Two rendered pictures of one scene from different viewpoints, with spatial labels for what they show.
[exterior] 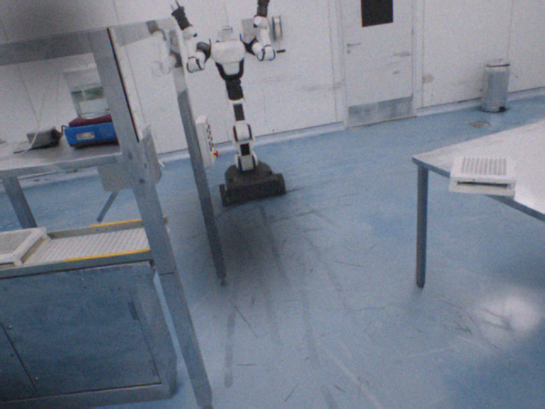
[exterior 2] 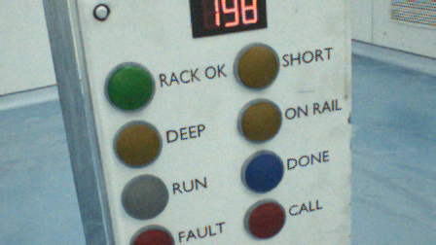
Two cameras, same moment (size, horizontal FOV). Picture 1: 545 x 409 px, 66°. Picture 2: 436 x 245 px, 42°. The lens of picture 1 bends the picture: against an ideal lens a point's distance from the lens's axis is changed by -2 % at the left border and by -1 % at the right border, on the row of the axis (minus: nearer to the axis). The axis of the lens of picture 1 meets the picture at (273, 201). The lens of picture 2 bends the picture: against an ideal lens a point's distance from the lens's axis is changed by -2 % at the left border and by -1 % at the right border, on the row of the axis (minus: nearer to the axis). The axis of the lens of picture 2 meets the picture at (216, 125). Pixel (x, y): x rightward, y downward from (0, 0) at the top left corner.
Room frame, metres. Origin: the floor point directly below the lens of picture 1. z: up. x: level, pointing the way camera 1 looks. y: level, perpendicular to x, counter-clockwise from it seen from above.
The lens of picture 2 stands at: (2.26, -0.02, 1.12)
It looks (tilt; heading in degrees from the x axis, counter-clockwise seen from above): 20 degrees down; 71
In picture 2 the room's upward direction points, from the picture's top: 5 degrees counter-clockwise
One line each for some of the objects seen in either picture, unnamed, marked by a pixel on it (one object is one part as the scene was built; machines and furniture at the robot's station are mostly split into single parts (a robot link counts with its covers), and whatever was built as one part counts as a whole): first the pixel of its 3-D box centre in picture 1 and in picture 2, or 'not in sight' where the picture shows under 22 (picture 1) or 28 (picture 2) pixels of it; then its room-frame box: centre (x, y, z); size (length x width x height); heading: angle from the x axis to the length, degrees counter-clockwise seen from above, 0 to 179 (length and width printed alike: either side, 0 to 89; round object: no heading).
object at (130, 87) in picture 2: not in sight; (130, 87); (2.32, 0.30, 1.03); 0.03 x 0.01 x 0.03; 178
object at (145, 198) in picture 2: not in sight; (145, 198); (2.32, 0.30, 0.96); 0.03 x 0.01 x 0.03; 178
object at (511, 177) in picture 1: (483, 169); not in sight; (1.63, -0.90, 0.88); 0.25 x 0.24 x 0.02; 151
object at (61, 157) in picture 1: (55, 152); not in sight; (1.53, 0.76, 1.24); 0.62 x 0.38 x 0.04; 88
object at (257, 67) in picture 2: not in sight; (258, 67); (2.40, 0.30, 1.03); 0.03 x 0.01 x 0.03; 178
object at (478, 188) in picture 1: (482, 179); not in sight; (1.63, -0.90, 0.83); 0.24 x 0.24 x 0.02; 61
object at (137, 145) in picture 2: not in sight; (138, 145); (2.32, 0.30, 0.99); 0.03 x 0.01 x 0.03; 178
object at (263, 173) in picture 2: not in sight; (264, 173); (2.40, 0.30, 0.96); 0.03 x 0.01 x 0.03; 178
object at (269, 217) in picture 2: not in sight; (266, 220); (2.40, 0.30, 0.92); 0.03 x 0.01 x 0.03; 178
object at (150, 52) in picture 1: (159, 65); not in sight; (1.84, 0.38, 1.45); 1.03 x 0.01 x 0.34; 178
